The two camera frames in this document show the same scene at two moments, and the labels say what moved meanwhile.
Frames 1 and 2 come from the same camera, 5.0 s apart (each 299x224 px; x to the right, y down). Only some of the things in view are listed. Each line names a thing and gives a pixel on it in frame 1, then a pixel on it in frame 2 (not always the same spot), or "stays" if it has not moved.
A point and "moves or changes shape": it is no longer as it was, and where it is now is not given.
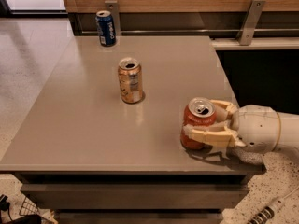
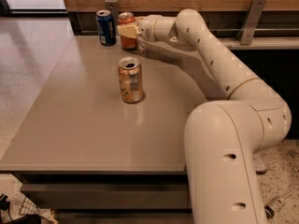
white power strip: (266, 214) stays
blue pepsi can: (106, 26) stays
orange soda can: (131, 80) stays
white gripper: (257, 126) → (147, 28)
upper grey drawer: (135, 196) stays
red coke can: (199, 111) moves or changes shape
